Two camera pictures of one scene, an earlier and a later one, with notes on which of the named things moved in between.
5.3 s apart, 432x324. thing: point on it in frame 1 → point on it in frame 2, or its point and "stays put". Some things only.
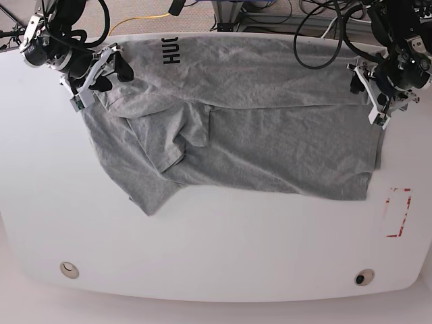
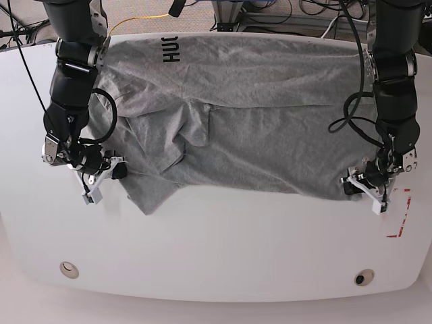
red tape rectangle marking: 404,216 stays put
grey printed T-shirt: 266,114 stays put
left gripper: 383,105 → 373,181
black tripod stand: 17,32 stays put
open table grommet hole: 364,277 stays put
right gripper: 104,63 → 92,175
